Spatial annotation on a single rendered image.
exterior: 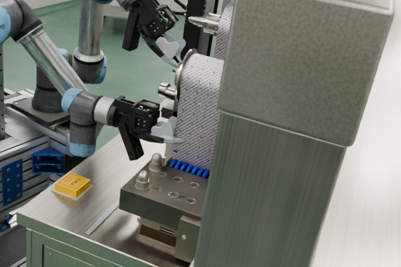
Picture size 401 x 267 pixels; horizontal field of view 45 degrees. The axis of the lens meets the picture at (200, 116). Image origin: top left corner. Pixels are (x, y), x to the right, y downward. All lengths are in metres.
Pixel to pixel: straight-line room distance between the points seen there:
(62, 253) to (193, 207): 0.37
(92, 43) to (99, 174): 0.62
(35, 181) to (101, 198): 0.75
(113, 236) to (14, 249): 1.08
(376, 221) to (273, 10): 0.28
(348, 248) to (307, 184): 0.16
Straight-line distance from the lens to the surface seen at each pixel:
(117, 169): 1.51
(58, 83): 1.50
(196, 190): 1.21
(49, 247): 1.34
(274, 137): 0.29
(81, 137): 1.41
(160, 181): 1.23
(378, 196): 0.53
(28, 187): 2.10
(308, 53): 0.27
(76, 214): 1.32
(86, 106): 1.36
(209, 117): 1.23
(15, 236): 2.36
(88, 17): 1.86
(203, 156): 1.29
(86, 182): 1.40
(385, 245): 0.47
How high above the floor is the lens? 1.69
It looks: 24 degrees down
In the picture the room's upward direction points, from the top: 9 degrees clockwise
